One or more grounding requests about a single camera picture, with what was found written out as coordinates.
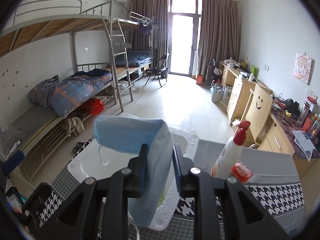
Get white styrofoam box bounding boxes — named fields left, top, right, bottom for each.
left=67, top=114, right=199, bottom=231

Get brown right curtain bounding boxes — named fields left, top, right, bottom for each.
left=197, top=0, right=241, bottom=76

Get brown curtain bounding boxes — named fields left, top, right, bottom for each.
left=197, top=0, right=241, bottom=76
left=129, top=0, right=169, bottom=63

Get wooden smiley face chair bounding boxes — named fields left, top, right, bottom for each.
left=241, top=85, right=273, bottom=148

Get houndstooth tablecloth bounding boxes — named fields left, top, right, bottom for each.
left=40, top=149, right=305, bottom=239

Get metal bunk bed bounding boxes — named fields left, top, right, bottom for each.
left=1, top=0, right=150, bottom=184

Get black folding chair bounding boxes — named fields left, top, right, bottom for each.
left=145, top=53, right=170, bottom=87

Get anime wall picture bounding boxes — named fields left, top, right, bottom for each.
left=292, top=53, right=312, bottom=84

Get papers on desk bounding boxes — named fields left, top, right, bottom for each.
left=291, top=131, right=316, bottom=162

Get blue surgical face mask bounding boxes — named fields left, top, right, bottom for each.
left=94, top=116, right=173, bottom=228

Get brown left curtain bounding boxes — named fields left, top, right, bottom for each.
left=129, top=0, right=169, bottom=63

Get wooden desk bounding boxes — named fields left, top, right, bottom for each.
left=219, top=61, right=319, bottom=178

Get red snack packet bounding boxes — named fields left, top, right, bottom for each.
left=231, top=161, right=254, bottom=184

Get orange floor container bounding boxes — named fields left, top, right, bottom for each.
left=196, top=75, right=203, bottom=85

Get white lotion pump bottle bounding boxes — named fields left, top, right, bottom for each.
left=210, top=121, right=251, bottom=179

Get red plastic bag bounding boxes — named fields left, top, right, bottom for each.
left=80, top=98, right=104, bottom=115

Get white plastic bucket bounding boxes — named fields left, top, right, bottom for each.
left=210, top=86, right=224, bottom=103

